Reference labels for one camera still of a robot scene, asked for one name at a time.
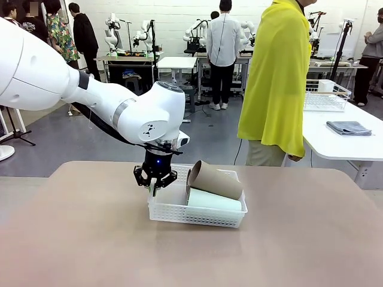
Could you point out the black haired person behind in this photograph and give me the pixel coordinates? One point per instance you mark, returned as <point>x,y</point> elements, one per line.
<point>215,14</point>

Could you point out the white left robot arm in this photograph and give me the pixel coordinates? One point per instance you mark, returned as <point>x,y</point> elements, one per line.
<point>30,74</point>

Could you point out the mint green paper cup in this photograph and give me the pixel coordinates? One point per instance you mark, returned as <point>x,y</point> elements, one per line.
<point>215,201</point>

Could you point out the brown paper cup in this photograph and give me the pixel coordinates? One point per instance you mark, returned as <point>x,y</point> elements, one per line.
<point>188,179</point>
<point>223,183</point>

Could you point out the black tall camera tripod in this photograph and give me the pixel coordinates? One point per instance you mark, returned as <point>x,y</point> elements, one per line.
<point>344,39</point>

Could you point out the person in floral shirt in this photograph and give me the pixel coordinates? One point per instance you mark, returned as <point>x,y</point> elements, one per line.
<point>61,39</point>

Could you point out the white round fan base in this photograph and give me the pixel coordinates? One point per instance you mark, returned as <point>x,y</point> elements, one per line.
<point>5,153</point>

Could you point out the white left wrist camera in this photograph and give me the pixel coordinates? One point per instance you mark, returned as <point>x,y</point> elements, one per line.
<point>184,140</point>

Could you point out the black floor tripod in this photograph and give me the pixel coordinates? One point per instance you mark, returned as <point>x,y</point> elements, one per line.
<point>15,131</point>

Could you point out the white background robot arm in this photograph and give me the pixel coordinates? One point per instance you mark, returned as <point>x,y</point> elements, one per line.
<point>146,36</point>
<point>196,30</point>

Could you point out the person in black hoodie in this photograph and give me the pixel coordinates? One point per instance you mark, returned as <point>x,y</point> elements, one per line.
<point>85,39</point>

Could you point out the white perforated plastic basket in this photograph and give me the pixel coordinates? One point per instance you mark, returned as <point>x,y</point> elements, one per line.
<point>194,216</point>

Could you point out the white frame stand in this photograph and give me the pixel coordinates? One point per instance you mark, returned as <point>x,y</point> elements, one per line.
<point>21,119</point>

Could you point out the person with striped collar shirt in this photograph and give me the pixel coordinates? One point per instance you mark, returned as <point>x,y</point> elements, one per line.
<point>10,13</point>

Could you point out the person in grey sweater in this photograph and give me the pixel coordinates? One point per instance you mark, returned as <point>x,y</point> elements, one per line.
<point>369,59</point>

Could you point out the small white standing desk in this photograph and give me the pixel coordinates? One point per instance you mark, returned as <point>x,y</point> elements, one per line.
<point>176,62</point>

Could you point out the grey plastic stool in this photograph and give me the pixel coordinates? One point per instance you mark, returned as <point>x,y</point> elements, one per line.
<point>190,98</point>

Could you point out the grey workbench with robots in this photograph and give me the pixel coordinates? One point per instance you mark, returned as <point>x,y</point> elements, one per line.
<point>131,59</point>

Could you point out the grey blue towel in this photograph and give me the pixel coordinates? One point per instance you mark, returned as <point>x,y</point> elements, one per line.
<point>348,128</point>

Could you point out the person in white shirt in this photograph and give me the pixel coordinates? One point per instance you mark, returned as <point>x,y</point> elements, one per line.
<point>223,42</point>

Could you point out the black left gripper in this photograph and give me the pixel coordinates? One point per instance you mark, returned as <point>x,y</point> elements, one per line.
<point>157,163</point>

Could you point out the person in black Lakers shirt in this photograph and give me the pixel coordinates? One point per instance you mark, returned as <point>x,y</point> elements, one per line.
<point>34,27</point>

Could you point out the white canister in rack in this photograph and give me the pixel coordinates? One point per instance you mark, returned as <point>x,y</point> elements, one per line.
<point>326,86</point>

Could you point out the person in yellow cape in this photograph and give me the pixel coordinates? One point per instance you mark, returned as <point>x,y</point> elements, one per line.
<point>275,74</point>

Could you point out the person right hand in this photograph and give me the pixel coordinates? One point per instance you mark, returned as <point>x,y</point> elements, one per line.
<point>294,158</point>

